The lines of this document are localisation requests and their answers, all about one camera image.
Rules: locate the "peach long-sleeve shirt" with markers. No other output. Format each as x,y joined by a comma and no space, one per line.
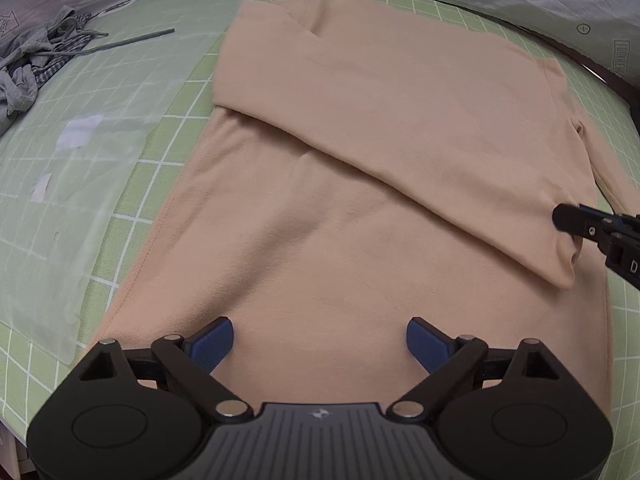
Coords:
380,185

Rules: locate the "green grid mat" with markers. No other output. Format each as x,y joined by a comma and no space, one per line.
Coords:
165,125

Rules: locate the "translucent plastic sheet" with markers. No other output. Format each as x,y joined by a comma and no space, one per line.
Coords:
75,220

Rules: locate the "large white tape patch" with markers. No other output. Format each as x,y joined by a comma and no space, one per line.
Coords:
80,131

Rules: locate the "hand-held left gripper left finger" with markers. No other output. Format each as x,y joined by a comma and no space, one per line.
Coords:
215,345

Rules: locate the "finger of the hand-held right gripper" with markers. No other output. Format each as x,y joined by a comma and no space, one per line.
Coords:
575,217

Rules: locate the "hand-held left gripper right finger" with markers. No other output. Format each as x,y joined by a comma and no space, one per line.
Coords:
425,345

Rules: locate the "thin grey rod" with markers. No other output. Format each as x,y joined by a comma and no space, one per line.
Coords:
135,40

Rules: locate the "small white tape patch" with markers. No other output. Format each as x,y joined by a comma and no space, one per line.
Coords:
42,188

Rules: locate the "blue checkered garment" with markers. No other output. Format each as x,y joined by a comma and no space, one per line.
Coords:
55,62

